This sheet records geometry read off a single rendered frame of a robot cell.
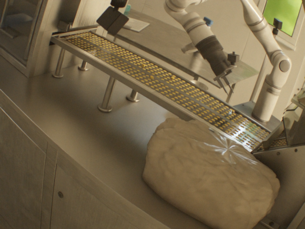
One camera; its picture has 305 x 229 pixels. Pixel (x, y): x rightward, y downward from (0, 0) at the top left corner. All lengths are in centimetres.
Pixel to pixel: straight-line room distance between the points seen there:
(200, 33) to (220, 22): 250
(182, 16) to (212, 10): 250
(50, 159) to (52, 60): 47
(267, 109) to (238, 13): 205
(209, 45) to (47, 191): 69
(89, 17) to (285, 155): 87
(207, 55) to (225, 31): 250
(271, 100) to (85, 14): 85
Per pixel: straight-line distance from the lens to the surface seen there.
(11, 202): 159
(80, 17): 145
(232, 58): 124
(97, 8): 150
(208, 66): 245
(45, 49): 148
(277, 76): 168
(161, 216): 101
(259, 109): 174
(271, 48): 170
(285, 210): 113
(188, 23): 127
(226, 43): 375
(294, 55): 352
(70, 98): 140
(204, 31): 126
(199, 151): 98
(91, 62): 135
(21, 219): 158
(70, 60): 162
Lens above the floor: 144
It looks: 26 degrees down
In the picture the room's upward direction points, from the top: 20 degrees clockwise
